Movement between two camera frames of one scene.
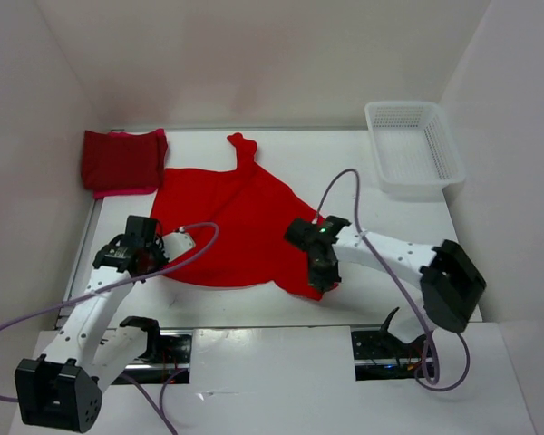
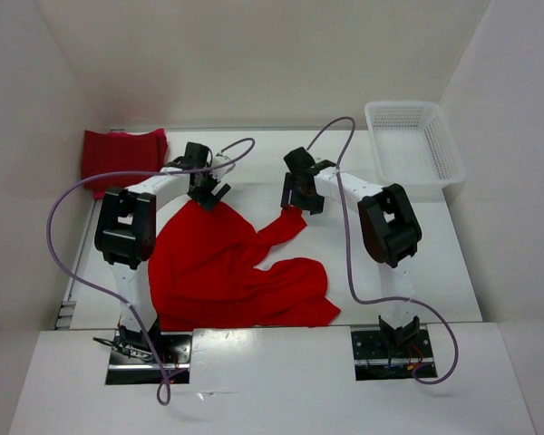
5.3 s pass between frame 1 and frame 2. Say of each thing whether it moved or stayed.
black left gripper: moved
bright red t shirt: moved
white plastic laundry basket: stayed
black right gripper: moved
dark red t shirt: stayed
